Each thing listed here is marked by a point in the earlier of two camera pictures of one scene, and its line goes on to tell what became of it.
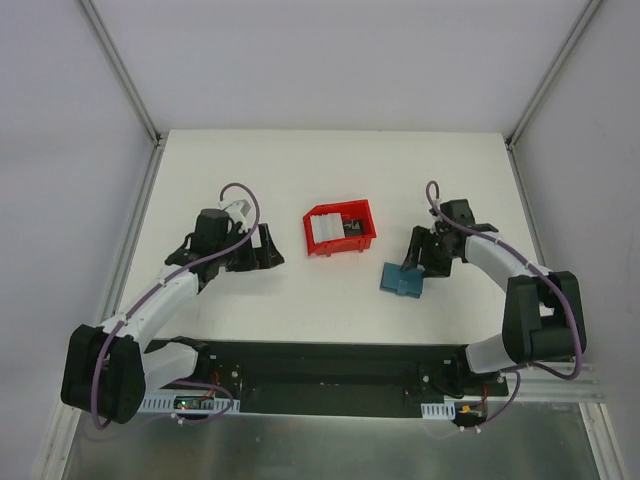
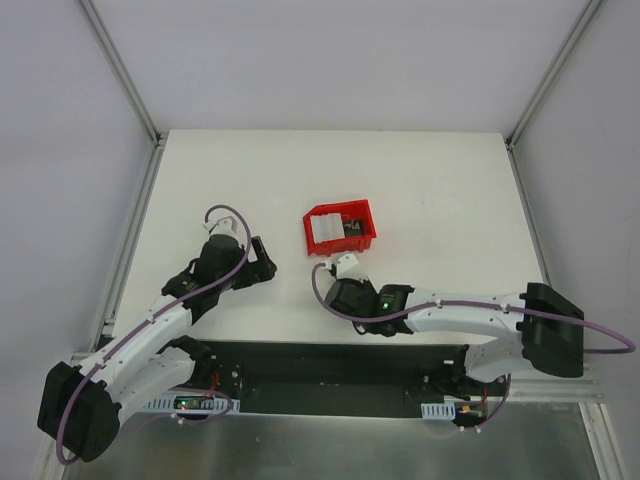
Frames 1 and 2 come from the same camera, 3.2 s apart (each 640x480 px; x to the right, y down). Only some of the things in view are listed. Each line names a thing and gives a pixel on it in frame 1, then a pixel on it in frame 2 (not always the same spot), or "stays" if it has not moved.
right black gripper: [430, 250] to [341, 291]
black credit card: [352, 227] stays
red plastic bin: [356, 210] stays
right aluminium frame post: [556, 64] stays
